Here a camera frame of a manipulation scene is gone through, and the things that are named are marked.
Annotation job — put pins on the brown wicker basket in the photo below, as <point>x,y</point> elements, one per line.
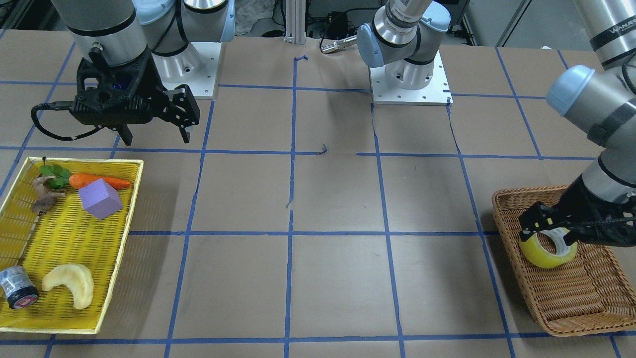
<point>588,295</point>

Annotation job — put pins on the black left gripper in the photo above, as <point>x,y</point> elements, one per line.
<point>582,200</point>

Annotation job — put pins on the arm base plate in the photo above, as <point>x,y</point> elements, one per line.
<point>197,66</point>
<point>403,83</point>

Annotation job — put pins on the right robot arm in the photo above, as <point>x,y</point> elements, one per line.
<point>124,28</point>

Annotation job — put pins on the pale croissant toy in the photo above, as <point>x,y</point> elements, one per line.
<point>77,278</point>

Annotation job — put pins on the yellow clear tape roll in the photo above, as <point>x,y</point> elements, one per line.
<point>535,253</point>

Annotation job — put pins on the small black labelled can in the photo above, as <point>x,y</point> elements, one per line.
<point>19,290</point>

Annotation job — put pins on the yellow woven tray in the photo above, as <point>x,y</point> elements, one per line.
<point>66,234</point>

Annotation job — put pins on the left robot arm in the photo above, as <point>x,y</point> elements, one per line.
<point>600,103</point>

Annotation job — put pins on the brown toy animal figure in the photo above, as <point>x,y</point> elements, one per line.
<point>47,197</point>

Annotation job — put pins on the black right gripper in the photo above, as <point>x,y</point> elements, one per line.
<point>147,81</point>

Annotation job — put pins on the purple foam cube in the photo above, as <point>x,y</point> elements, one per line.
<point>100,199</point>

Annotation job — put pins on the aluminium frame post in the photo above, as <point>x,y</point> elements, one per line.
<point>295,12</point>

